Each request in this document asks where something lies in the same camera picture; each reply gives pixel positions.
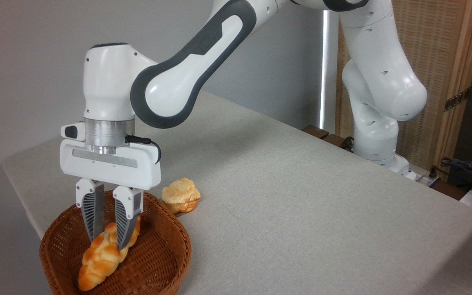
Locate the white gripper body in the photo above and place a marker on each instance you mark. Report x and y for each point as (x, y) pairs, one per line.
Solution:
(109, 168)

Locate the brown wicker basket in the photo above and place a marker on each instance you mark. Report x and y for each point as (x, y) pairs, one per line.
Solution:
(158, 262)

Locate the white vertical pole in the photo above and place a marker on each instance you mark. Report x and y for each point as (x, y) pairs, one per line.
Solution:
(329, 61)

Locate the wooden rattan folding screen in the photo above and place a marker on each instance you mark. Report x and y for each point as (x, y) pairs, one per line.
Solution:
(441, 41)

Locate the metal screen hinge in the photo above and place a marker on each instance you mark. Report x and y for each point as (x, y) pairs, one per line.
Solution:
(457, 99)

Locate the dark brown wooden slat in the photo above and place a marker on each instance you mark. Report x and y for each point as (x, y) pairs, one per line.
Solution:
(336, 140)
(316, 131)

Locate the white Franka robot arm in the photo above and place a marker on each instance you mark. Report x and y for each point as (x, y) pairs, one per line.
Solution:
(109, 82)

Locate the braided bread loaf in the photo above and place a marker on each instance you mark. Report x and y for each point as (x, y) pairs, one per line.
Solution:
(98, 262)

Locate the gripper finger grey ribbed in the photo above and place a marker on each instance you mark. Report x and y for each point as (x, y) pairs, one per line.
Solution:
(126, 221)
(92, 209)

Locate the round cream puff bread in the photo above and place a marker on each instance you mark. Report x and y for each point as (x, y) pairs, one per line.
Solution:
(180, 194)

